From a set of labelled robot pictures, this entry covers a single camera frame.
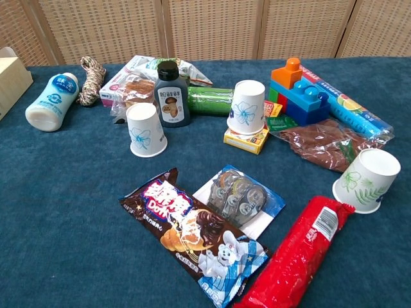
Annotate blue flower paper cup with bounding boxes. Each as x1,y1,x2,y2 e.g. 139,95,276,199
226,80,267,135
125,102,168,158

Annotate white pink toothpaste box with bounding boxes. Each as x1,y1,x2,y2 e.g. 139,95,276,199
98,55,155,108

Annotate silver green snack bag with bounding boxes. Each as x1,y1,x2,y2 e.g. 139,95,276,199
134,57,214,87

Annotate yellow curry box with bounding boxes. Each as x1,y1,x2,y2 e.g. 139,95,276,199
223,99,283,155

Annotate brown chocolate snack pack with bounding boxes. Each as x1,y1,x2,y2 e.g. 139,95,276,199
118,167,270,308

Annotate yellow white carton box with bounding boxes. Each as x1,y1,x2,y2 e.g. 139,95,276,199
0,46,34,122

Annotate colourful toy brick assembly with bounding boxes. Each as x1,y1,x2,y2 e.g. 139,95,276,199
268,57,331,126

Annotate green drink can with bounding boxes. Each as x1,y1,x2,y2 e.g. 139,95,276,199
187,85,235,117

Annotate dark sauce bottle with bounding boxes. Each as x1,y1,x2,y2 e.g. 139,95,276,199
153,60,191,128

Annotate woven wooden folding screen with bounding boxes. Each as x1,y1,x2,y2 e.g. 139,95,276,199
0,0,411,67

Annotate blue tube of crisps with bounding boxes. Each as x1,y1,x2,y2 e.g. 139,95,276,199
300,64,394,141

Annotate blue correction tape pack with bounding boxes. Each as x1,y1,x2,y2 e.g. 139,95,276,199
192,164,286,241

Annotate braided rope bundle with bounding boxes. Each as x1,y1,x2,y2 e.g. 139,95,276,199
76,56,107,107

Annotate blue table cloth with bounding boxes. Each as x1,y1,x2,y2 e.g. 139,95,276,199
0,56,411,308

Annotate clear bag brown pastry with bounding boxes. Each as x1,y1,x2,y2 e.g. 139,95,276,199
110,75,158,124

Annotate white blue milk bottle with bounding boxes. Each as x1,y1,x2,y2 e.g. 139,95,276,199
24,72,80,133

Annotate red biscuit pack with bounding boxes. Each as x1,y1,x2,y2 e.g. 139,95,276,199
232,195,356,308

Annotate green leaf paper cup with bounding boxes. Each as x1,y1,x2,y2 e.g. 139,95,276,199
331,148,402,215

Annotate clear bag brown contents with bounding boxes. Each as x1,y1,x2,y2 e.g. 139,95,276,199
266,115,395,174

